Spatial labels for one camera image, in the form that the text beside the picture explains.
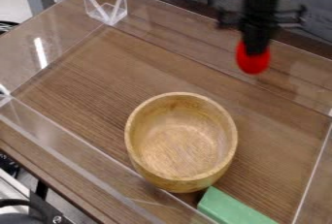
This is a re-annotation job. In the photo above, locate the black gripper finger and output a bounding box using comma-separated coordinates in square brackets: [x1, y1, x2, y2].
[240, 21, 277, 55]

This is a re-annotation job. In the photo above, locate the red felt fruit green leaf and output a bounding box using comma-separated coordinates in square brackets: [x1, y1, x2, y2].
[236, 41, 270, 75]

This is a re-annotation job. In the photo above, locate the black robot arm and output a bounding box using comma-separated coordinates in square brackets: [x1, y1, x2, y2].
[240, 0, 279, 55]

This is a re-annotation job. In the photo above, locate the wooden bowl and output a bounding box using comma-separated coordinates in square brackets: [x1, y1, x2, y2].
[125, 92, 238, 193]

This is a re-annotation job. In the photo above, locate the green block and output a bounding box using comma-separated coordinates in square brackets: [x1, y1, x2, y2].
[197, 186, 279, 224]

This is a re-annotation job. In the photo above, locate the black clamp with cable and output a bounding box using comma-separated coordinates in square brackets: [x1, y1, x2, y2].
[0, 193, 75, 224]

